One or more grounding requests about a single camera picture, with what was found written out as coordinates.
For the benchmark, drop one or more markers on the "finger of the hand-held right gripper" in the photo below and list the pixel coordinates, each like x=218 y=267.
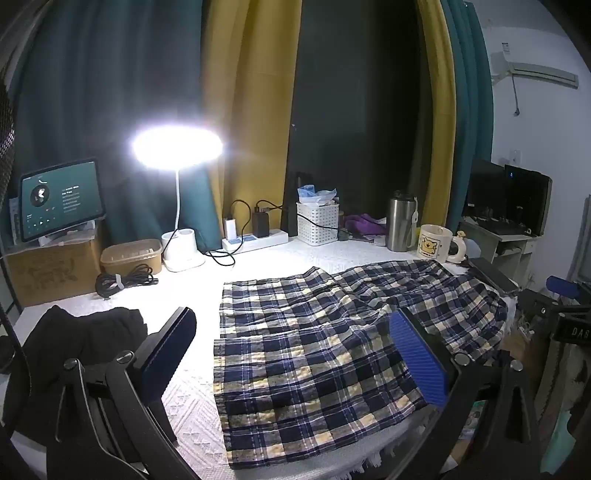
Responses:
x=561 y=285

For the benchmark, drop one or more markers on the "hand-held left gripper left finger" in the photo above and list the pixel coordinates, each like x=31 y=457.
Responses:
x=168 y=350

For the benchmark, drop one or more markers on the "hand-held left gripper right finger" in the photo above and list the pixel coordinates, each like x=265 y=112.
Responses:
x=420 y=364

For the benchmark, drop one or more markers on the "blue plaid pants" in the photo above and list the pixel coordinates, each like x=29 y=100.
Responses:
x=300 y=350

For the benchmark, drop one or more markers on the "black flat case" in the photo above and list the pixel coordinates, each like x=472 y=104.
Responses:
x=494 y=275

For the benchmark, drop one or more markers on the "white quilted table cover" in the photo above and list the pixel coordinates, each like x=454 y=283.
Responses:
x=194 y=286

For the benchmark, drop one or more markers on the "grey computer desk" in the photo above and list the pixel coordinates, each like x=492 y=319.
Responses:
x=503 y=244

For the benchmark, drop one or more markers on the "black computer monitor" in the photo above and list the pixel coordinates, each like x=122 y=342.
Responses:
x=526 y=198

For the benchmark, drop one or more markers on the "brown lidded food container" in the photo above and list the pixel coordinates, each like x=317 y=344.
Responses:
x=131 y=258

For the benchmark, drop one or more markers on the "black folded cloth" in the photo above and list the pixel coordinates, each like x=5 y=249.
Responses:
x=69 y=341

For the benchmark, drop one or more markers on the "white desk lamp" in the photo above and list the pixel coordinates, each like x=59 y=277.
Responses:
x=182 y=251

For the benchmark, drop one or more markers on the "white bear print mug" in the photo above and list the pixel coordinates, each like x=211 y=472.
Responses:
x=434 y=244

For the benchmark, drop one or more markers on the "white charger plug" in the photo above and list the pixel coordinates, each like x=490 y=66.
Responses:
x=230 y=227

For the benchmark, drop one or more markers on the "stainless steel tumbler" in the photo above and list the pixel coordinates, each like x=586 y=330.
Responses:
x=400 y=224

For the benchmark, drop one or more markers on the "brown cardboard box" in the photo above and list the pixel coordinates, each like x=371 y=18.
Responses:
x=46 y=272

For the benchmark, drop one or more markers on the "purple cloth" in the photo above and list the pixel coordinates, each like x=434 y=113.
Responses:
x=364 y=224

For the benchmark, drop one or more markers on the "white power strip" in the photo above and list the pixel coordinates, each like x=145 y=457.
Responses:
x=272 y=238

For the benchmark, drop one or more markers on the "black charger plug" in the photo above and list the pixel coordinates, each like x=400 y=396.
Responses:
x=261 y=224

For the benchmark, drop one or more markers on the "white perforated plastic basket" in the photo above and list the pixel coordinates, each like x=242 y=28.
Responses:
x=318 y=230

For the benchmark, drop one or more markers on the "clear plastic bag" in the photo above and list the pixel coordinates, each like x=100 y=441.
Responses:
x=316 y=194

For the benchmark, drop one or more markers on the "yellow curtain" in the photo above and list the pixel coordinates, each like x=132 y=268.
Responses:
x=251 y=92
x=436 y=115

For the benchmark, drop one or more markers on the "teal curtain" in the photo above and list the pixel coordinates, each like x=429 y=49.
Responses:
x=471 y=92
x=115 y=83

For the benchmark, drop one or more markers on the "white air conditioner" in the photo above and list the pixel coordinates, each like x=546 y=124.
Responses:
x=531 y=69

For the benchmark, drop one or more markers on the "dark window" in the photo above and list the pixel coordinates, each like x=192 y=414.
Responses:
x=355 y=101

